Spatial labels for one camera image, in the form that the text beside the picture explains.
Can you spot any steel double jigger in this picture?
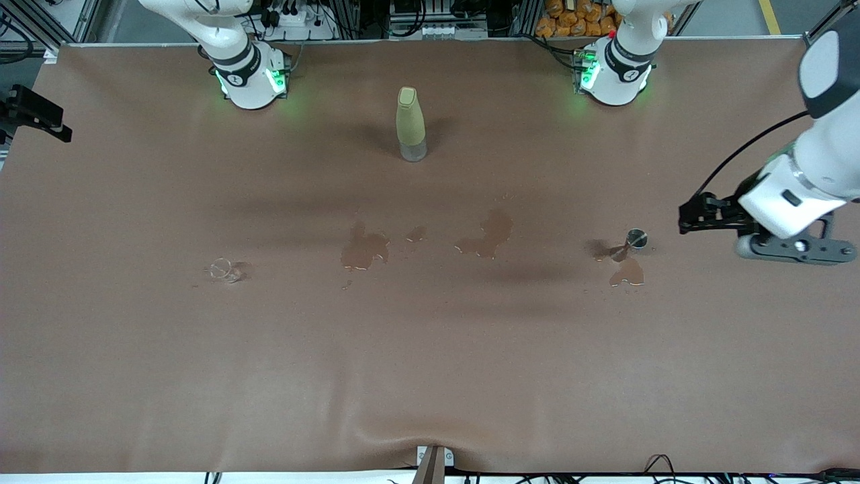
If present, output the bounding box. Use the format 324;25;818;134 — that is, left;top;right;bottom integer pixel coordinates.
610;229;649;263

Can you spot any clear glass beaker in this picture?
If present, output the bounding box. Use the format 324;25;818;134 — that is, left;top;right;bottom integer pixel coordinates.
205;257;243;284

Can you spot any curved liquid spill puddle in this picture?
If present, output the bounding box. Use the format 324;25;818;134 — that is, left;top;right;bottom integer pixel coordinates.
454;207;513;259

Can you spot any pile of orange packets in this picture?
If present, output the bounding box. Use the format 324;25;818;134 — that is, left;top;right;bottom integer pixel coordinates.
535;0;622;38

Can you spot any white power strip with plugs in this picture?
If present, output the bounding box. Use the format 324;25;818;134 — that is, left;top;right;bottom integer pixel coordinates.
259;0;337;41

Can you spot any green sleeved glass bottle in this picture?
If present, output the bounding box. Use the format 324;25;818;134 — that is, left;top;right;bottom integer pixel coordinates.
395;86;428;163

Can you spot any brown table mat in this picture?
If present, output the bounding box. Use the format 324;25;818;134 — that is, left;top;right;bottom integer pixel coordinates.
0;37;860;475

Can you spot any large liquid spill puddle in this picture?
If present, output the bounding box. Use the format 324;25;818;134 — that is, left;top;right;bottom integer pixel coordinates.
341;220;390;271

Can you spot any black equipment with white connectors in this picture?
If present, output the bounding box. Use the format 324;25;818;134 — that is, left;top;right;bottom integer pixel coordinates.
388;0;489;40

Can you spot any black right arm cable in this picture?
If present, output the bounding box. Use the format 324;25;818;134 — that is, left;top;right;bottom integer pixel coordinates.
0;17;36;66

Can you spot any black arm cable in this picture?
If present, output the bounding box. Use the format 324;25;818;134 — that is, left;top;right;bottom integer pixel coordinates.
0;17;36;66
699;110;810;196

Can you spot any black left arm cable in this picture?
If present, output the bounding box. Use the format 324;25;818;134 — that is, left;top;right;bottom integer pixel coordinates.
699;110;810;196

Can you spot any aluminium frame post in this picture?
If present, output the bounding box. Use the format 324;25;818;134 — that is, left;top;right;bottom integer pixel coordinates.
0;0;101;65
803;0;860;48

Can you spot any black cable loop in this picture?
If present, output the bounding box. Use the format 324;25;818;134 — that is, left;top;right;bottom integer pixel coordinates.
644;454;677;483

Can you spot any metal bracket with brown bar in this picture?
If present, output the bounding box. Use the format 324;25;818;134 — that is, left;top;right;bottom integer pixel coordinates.
411;445;455;484

